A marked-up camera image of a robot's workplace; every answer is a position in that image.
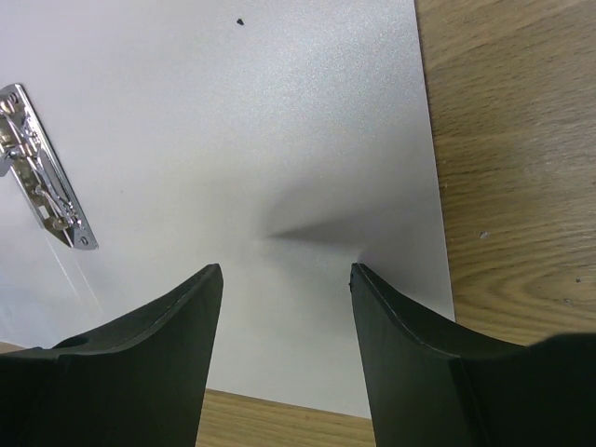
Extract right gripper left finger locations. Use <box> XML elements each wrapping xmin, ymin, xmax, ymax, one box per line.
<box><xmin>1</xmin><ymin>264</ymin><xmax>224</xmax><ymax>446</ymax></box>

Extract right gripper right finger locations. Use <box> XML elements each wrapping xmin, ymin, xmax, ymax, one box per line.
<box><xmin>349</xmin><ymin>264</ymin><xmax>595</xmax><ymax>446</ymax></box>

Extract metal folder clip mechanism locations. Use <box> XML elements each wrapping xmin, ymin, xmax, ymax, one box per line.
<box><xmin>1</xmin><ymin>84</ymin><xmax>99</xmax><ymax>251</ymax></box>

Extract tan paper folder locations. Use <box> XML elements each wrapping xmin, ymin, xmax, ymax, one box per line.
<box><xmin>1</xmin><ymin>1</ymin><xmax>454</xmax><ymax>417</ymax></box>

